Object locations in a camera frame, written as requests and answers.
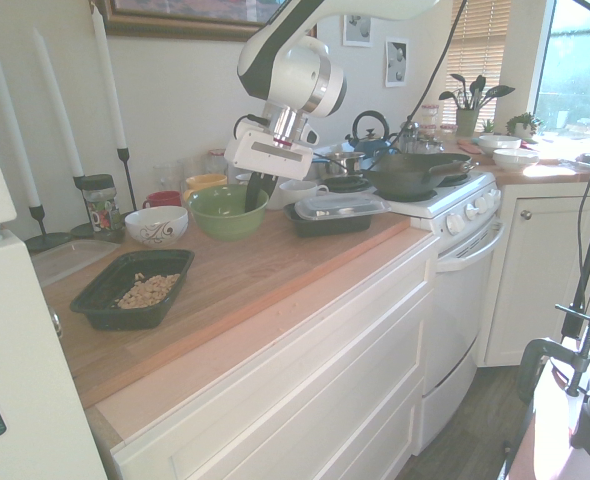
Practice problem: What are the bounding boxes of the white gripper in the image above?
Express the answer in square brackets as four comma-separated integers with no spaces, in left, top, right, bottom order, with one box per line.
[223,129,315,215]

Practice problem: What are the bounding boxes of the green ceramic bowl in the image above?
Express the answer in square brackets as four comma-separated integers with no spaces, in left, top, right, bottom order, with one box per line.
[187,183,271,243]

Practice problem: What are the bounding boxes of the pile of tan cereal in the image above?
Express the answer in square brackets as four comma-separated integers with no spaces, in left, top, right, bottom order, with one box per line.
[115,271,182,310]

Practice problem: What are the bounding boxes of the white mug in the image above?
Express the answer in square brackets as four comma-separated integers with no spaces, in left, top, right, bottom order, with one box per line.
[264,175,289,211]
[278,180,331,208]

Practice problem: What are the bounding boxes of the glass jar with red lid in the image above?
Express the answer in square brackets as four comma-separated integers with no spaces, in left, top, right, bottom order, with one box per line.
[205,148,228,177]

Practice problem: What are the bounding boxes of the yellow bowl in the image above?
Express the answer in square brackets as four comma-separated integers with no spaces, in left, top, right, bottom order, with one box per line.
[182,173,229,201]

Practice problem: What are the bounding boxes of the black plastic food container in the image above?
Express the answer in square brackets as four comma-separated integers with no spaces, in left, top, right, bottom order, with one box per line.
[69,248,197,333]
[283,202,375,238]

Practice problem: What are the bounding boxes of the clear plastic container lid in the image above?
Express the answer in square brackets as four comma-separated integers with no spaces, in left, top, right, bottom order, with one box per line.
[29,238,123,289]
[294,193,392,222]

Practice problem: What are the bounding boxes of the clear drinking glass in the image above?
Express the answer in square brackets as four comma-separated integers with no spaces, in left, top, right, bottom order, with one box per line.
[176,156,202,181]
[153,164,182,194]

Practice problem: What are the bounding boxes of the small black skillet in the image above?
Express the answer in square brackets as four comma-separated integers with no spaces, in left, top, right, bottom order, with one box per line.
[321,175,372,194]

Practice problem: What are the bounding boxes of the red mug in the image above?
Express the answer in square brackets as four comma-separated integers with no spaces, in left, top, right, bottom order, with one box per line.
[141,190,183,211]

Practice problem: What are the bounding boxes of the white bowl with swirl print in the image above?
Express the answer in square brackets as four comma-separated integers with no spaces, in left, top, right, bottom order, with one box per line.
[124,205,190,248]

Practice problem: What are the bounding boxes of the blue and black kettle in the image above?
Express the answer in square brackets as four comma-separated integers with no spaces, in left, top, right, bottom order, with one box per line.
[345,110,401,154]

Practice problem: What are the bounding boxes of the black wok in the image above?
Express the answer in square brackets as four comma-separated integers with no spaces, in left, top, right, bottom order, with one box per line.
[361,151,481,200]

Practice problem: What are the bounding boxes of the glass jar with black lid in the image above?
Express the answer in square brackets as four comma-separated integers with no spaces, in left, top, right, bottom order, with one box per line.
[80,173,125,234]

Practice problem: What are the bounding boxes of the framed painting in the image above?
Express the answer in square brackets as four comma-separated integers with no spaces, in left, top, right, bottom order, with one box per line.
[97,0,318,43]

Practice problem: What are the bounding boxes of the tall white candle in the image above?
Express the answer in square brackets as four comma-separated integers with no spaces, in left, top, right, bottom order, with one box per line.
[89,1,128,150]
[0,49,42,209]
[30,27,85,179]

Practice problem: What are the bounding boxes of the white drawer cabinet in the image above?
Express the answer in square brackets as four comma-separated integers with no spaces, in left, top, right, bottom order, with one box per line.
[94,234,442,480]

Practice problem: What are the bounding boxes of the pale utensil crock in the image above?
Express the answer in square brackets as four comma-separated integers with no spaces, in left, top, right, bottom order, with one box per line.
[455,108,481,138]

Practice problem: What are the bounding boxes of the black cooking utensil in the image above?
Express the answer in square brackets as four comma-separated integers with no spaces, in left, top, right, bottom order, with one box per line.
[438,73,469,110]
[469,74,488,110]
[479,85,517,110]

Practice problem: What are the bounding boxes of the white kitchen stove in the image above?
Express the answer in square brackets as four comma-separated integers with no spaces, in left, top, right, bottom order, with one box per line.
[294,144,507,454]

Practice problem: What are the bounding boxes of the wooden window blinds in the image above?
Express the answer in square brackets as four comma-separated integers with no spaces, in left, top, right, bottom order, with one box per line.
[446,0,507,99]

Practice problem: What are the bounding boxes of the potted green succulent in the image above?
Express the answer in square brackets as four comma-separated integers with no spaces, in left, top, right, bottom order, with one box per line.
[505,111,544,141]

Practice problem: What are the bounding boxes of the white cabinet with knob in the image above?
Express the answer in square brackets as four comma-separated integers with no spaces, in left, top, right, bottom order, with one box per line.
[481,181,590,369]

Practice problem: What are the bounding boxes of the window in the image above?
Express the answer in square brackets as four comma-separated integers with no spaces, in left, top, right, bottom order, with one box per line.
[524,0,590,132]

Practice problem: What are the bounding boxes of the black metal clamp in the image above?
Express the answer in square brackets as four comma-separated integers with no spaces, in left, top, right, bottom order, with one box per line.
[517,301,590,407]

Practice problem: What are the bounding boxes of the steel saucepan with blue handle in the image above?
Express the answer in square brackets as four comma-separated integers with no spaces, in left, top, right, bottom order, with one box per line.
[311,150,367,178]

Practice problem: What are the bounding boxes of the grey wall photo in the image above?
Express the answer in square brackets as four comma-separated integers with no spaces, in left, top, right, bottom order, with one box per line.
[343,14,374,48]
[385,36,410,89]

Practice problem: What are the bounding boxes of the black camera stand pole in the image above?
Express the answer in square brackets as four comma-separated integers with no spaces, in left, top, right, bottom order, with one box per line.
[554,124,590,341]

